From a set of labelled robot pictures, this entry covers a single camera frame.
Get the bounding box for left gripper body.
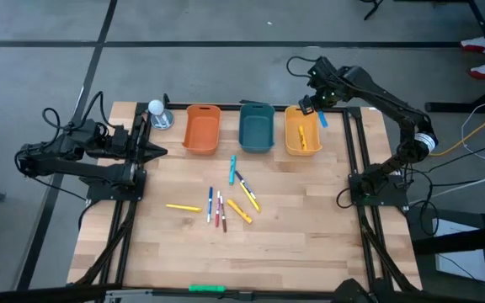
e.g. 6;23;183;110
99;121;139;163

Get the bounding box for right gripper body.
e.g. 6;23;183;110
299;94;331;116

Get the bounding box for white marker blue cap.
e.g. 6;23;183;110
206;186;214;224

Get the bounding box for teal highlighter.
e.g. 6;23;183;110
228;154;237;187

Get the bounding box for dark blue marker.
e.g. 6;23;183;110
234;169;258;200

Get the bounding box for thin yellow marker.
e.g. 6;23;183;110
239;181;263;214

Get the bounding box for yellow plastic bin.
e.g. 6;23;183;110
284;104;323;157

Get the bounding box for white bulb chrome lamp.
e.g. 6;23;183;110
147;98;175;131

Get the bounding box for orange plastic bin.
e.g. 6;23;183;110
182;104;222;156

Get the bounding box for teal plastic bin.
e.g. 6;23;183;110
238;103;276;153

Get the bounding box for pink marker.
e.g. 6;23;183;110
214;190;222;229

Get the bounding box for brown marker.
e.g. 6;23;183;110
219;195;228;234

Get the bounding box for thick yellow highlighter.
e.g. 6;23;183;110
226;198;253;225

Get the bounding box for green marker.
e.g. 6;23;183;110
188;284;227;294

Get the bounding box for black side stand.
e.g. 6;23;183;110
406;205;485;303

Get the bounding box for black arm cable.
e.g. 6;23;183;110
285;56;312;79
42;90;104;127

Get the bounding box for black aluminium table frame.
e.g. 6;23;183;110
67;93;423;303

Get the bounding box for yellow cable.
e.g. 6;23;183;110
429;103;485;157

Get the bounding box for white cable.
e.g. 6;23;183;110
408;166;485;206

